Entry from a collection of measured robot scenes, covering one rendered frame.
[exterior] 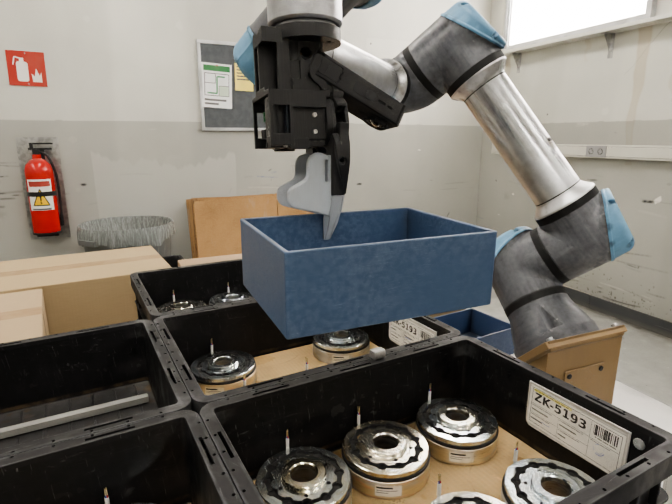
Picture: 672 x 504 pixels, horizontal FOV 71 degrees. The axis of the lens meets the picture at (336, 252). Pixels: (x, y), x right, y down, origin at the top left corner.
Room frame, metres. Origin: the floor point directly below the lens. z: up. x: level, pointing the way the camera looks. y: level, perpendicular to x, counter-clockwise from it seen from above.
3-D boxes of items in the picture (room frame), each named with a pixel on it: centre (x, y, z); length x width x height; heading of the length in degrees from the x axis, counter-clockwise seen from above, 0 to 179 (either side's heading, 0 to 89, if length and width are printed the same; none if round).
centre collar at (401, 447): (0.49, -0.06, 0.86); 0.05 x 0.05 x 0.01
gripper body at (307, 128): (0.51, 0.04, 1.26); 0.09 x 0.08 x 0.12; 112
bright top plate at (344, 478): (0.44, 0.03, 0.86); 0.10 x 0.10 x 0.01
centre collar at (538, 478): (0.42, -0.23, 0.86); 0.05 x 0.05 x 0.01
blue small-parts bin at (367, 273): (0.45, -0.02, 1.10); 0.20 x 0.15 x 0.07; 114
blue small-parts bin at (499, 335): (1.09, -0.32, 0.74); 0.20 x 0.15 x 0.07; 121
